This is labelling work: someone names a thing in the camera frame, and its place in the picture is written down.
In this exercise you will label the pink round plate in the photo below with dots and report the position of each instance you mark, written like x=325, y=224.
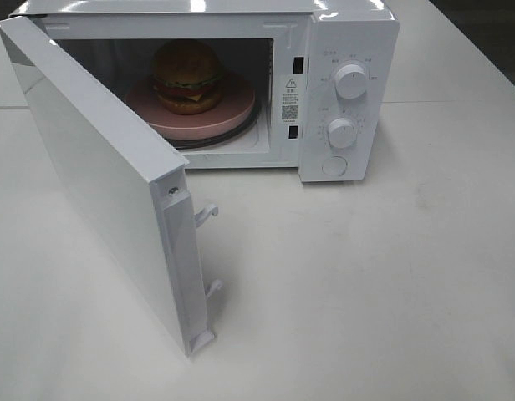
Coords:
x=238, y=101

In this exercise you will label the white microwave oven body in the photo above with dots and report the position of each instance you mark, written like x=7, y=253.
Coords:
x=288, y=50

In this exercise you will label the white round knob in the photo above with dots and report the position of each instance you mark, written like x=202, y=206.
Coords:
x=342, y=133
x=351, y=79

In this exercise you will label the lower white round knob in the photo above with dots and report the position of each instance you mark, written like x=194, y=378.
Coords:
x=342, y=133

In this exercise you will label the burger with cheese and lettuce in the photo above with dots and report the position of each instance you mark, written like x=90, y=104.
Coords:
x=186, y=76

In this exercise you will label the white round door button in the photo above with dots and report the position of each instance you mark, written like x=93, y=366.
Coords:
x=335, y=166

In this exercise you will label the upper white round knob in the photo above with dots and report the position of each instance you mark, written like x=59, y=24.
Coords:
x=351, y=79

